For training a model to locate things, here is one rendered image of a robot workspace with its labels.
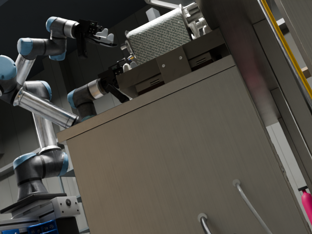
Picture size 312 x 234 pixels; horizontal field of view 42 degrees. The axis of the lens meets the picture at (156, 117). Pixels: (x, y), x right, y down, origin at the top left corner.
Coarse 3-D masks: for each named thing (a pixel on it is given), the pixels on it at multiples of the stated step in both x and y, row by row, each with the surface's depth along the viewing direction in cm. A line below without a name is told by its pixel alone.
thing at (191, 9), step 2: (194, 4) 168; (196, 4) 168; (190, 6) 169; (192, 6) 168; (194, 6) 168; (196, 6) 168; (186, 8) 169; (188, 8) 169; (190, 8) 169; (192, 8) 168; (194, 8) 168; (196, 8) 169; (198, 8) 170; (188, 10) 169; (190, 10) 169; (192, 10) 169; (194, 10) 170; (196, 10) 170; (198, 10) 171; (188, 12) 170; (190, 12) 170; (192, 12) 171; (194, 12) 171
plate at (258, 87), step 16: (208, 0) 141; (224, 0) 144; (240, 0) 148; (256, 0) 151; (208, 16) 151; (224, 16) 155; (240, 16) 159; (256, 16) 163; (224, 32) 167; (240, 32) 172; (240, 48) 187; (256, 48) 193; (240, 64) 205; (256, 64) 213; (256, 80) 237; (272, 80) 247; (256, 96) 267; (272, 112) 323
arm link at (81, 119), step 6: (84, 102) 168; (90, 102) 169; (78, 108) 169; (84, 108) 167; (90, 108) 168; (78, 114) 169; (84, 114) 167; (90, 114) 167; (96, 114) 169; (78, 120) 171
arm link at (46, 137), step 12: (36, 84) 216; (48, 84) 221; (48, 96) 220; (36, 120) 212; (48, 120) 213; (48, 132) 210; (48, 144) 207; (48, 156) 204; (60, 156) 207; (48, 168) 201; (60, 168) 205
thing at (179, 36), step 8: (168, 32) 165; (176, 32) 164; (184, 32) 163; (152, 40) 167; (160, 40) 166; (168, 40) 165; (176, 40) 163; (184, 40) 162; (136, 48) 169; (144, 48) 167; (152, 48) 166; (160, 48) 165; (168, 48) 164; (136, 56) 168; (144, 56) 167; (152, 56) 166
